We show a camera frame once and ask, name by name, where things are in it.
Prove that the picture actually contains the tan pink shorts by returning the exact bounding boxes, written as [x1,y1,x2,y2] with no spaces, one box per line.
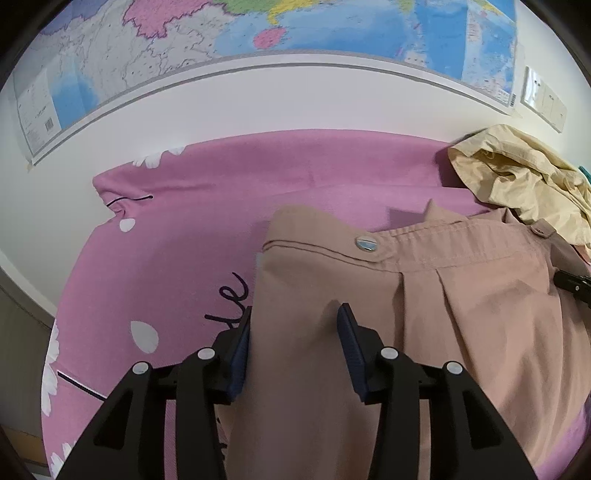
[222,199,591,480]

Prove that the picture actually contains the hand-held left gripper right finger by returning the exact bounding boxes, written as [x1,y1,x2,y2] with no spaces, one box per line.
[335,302,539,480]

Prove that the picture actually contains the colourful wall map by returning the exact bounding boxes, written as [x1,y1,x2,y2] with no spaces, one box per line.
[11,0,519,168]

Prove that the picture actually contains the white wall switch panel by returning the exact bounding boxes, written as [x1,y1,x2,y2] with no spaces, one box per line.
[521,66,568,133]

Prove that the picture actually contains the beige garment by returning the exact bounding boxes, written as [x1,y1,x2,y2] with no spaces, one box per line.
[448,124,591,259]

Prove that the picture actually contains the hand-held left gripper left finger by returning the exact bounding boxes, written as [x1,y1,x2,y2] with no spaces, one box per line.
[55,305,254,480]

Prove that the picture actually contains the pink floral bed sheet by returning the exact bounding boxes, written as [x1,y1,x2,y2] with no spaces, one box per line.
[41,129,591,480]

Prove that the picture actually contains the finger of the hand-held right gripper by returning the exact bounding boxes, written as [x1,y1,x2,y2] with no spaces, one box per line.
[553,270,591,306]

